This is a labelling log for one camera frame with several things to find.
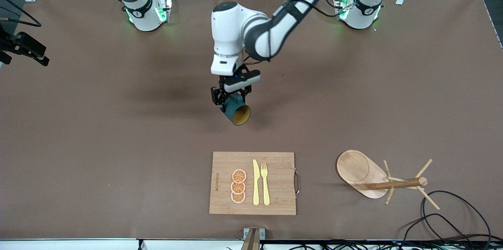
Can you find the yellow plastic fork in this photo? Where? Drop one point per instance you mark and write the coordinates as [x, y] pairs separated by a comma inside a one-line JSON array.
[[265, 191]]

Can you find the bamboo cutting board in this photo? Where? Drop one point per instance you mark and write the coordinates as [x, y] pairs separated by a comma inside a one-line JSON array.
[[279, 187]]

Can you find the metal bracket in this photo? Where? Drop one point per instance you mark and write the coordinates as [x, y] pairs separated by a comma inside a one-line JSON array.
[[262, 233]]

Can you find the white table edge rail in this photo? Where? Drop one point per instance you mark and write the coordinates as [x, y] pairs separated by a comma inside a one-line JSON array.
[[59, 245]]

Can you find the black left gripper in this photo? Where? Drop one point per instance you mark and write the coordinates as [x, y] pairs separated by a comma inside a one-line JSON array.
[[226, 88]]

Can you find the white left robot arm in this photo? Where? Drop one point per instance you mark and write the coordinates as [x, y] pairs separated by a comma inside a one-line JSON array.
[[232, 26]]

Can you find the orange slice toy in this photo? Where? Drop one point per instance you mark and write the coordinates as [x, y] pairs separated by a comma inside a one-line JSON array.
[[238, 197], [239, 176], [237, 188]]

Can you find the teal cup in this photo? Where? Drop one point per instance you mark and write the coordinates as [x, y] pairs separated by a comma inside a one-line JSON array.
[[237, 114]]

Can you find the wooden mug tree stand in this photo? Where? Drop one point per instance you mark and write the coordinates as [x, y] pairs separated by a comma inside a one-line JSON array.
[[353, 167]]

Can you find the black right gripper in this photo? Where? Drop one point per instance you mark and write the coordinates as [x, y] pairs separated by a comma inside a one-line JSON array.
[[22, 42]]

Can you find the yellow plastic knife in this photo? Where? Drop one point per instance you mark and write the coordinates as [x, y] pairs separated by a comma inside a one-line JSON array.
[[256, 187]]

